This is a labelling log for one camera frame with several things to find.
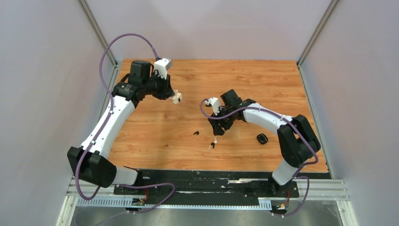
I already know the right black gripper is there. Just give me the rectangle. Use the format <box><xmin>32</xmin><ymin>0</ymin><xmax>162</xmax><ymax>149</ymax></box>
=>
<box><xmin>208</xmin><ymin>105</ymin><xmax>235</xmax><ymax>136</ymax></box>

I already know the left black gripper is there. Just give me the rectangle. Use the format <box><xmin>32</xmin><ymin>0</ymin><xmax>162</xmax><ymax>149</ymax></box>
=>
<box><xmin>142</xmin><ymin>71</ymin><xmax>175</xmax><ymax>100</ymax></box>

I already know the white earbud charging case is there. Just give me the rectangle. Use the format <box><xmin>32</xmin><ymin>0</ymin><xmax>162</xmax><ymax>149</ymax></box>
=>
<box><xmin>171</xmin><ymin>89</ymin><xmax>183</xmax><ymax>104</ymax></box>

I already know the black earbud charging case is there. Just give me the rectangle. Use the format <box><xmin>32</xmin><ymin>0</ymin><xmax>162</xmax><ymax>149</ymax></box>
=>
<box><xmin>256</xmin><ymin>133</ymin><xmax>269</xmax><ymax>145</ymax></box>

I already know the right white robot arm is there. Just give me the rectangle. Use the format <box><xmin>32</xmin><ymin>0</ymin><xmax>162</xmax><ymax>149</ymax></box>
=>
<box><xmin>200</xmin><ymin>89</ymin><xmax>321</xmax><ymax>197</ymax></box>

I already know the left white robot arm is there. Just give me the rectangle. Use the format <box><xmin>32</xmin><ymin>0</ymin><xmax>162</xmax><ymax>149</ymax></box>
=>
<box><xmin>67</xmin><ymin>58</ymin><xmax>182</xmax><ymax>194</ymax></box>

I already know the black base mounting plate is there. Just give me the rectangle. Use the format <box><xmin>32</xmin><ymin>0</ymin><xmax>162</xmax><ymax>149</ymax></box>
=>
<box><xmin>112</xmin><ymin>168</ymin><xmax>301</xmax><ymax>207</ymax></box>

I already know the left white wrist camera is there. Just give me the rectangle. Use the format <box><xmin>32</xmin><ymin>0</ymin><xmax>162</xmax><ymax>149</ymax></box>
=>
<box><xmin>154</xmin><ymin>58</ymin><xmax>173</xmax><ymax>80</ymax></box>

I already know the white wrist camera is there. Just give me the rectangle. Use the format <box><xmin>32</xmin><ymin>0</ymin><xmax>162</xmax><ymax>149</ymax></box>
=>
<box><xmin>154</xmin><ymin>58</ymin><xmax>173</xmax><ymax>80</ymax></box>
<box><xmin>205</xmin><ymin>97</ymin><xmax>222</xmax><ymax>116</ymax></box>

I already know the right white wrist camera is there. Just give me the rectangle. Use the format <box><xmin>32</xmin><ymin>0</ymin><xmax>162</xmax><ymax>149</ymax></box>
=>
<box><xmin>205</xmin><ymin>97</ymin><xmax>222</xmax><ymax>116</ymax></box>

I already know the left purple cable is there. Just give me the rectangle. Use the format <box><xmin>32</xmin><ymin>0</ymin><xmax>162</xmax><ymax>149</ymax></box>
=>
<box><xmin>74</xmin><ymin>33</ymin><xmax>176</xmax><ymax>216</ymax></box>

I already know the left aluminium frame post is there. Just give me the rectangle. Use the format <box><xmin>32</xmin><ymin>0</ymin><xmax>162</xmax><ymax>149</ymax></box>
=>
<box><xmin>77</xmin><ymin>0</ymin><xmax>119</xmax><ymax>67</ymax></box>

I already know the aluminium frame post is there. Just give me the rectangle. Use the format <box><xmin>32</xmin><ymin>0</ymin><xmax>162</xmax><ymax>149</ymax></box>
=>
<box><xmin>77</xmin><ymin>0</ymin><xmax>119</xmax><ymax>67</ymax></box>
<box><xmin>296</xmin><ymin>0</ymin><xmax>341</xmax><ymax>68</ymax></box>

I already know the slotted cable duct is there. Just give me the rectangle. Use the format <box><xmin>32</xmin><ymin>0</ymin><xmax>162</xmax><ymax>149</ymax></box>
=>
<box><xmin>76</xmin><ymin>197</ymin><xmax>272</xmax><ymax>210</ymax></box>

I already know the right aluminium frame post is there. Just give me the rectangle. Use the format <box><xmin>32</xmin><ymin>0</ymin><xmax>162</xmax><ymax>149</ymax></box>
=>
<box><xmin>296</xmin><ymin>0</ymin><xmax>341</xmax><ymax>68</ymax></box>

